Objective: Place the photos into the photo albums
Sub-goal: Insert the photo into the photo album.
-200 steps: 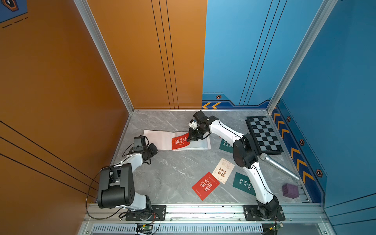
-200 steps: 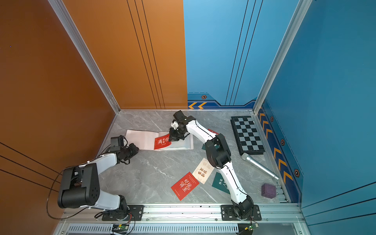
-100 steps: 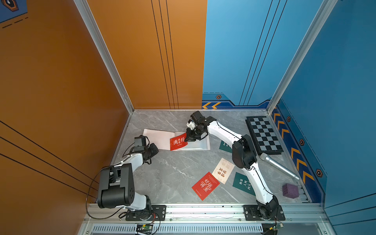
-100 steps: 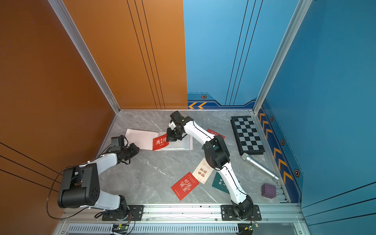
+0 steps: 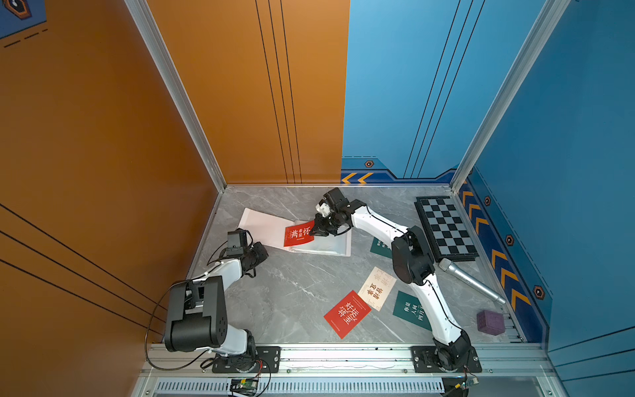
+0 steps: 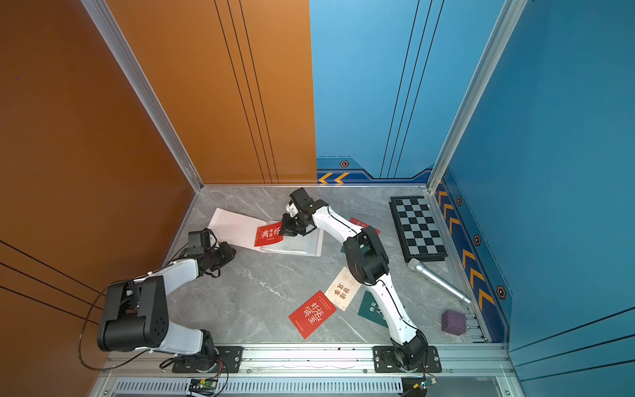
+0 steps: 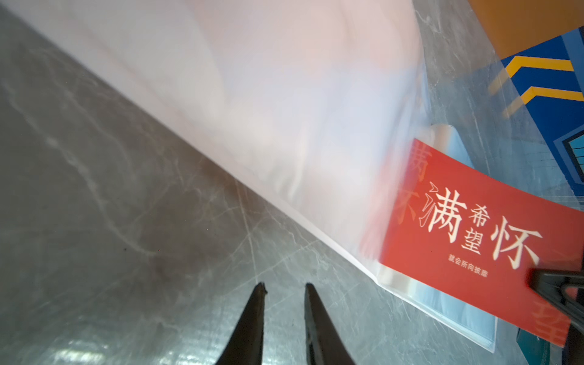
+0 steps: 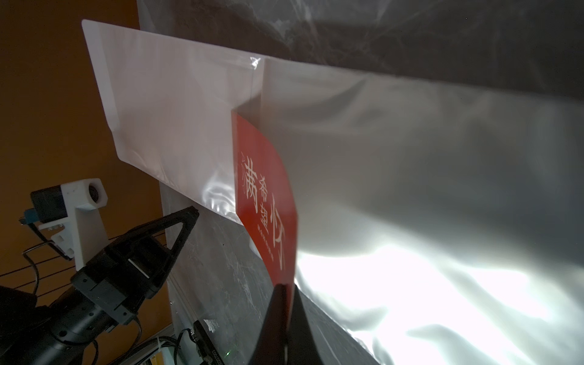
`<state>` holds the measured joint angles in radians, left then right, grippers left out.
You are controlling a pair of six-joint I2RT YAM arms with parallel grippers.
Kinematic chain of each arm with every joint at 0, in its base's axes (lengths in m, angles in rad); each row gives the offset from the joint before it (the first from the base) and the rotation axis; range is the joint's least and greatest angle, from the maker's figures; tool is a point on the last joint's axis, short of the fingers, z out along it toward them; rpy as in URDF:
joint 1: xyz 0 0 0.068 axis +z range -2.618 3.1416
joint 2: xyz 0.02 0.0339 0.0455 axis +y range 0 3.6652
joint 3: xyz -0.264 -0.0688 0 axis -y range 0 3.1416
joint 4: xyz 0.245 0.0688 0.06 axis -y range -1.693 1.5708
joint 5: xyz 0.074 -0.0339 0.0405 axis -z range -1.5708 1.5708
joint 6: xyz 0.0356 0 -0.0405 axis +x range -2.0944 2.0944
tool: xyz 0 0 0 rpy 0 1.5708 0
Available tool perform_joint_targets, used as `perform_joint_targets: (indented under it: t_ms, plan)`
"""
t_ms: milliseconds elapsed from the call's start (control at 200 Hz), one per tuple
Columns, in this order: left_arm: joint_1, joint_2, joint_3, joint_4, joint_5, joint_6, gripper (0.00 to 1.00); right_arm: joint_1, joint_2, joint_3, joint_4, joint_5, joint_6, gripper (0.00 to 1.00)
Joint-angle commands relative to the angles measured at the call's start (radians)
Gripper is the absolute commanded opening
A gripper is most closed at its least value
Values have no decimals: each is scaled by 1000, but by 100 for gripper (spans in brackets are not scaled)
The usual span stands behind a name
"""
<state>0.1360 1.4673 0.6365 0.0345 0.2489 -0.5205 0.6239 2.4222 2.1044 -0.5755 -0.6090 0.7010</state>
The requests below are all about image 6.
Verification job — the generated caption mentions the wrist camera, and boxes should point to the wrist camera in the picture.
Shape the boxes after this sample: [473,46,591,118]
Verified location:
[187,228,217,256]
[289,188,315,216]

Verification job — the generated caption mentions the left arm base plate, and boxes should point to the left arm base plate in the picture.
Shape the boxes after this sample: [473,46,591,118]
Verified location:
[172,346,244,376]

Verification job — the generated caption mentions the green card lower right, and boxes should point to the green card lower right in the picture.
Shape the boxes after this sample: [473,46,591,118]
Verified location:
[358,291,388,328]

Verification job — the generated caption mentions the silver microphone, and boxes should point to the silver microphone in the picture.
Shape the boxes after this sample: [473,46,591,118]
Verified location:
[408,258,472,305]

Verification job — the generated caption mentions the aluminium front rail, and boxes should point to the aluminium front rail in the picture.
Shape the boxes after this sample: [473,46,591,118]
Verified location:
[101,341,517,379]

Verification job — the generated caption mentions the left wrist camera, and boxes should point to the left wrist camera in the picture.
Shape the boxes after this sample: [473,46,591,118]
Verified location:
[187,228,217,256]

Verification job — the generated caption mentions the cream card red characters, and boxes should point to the cream card red characters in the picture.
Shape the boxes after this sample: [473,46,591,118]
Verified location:
[325,267,363,311]

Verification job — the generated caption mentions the pink photo album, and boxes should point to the pink photo album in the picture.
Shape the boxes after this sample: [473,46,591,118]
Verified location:
[208,208,323,257]

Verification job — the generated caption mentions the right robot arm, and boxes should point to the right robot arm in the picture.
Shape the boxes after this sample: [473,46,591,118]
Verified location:
[282,199,429,372]

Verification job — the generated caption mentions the right green circuit board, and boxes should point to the right green circuit board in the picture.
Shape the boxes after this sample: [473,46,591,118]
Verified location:
[411,376,438,394]

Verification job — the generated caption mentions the red money card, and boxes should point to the red money card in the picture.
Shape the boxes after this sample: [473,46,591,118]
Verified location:
[349,218,380,235]

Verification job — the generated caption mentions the black white chessboard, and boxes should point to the black white chessboard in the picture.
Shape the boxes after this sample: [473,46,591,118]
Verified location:
[389,196,447,262]

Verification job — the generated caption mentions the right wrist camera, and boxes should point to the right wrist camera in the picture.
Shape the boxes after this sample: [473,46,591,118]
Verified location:
[289,188,315,216]

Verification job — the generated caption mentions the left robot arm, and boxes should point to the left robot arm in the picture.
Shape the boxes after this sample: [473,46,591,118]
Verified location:
[97,243,236,373]

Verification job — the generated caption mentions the green circuit board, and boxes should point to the green circuit board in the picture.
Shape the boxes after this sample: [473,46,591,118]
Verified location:
[411,376,438,394]
[187,378,218,397]

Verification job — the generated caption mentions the red card white characters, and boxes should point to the red card white characters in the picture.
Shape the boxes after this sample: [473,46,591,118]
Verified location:
[254,222,284,247]

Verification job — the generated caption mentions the purple cube box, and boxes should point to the purple cube box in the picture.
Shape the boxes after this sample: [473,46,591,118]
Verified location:
[441,309,467,336]

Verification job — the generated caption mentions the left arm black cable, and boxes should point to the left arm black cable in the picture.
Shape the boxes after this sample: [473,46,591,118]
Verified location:
[78,270,175,372]

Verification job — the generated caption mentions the left green circuit board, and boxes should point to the left green circuit board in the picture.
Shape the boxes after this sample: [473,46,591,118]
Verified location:
[187,378,218,397]

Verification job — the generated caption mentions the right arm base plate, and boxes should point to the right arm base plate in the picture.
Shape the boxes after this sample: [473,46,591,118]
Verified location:
[372,346,443,375]

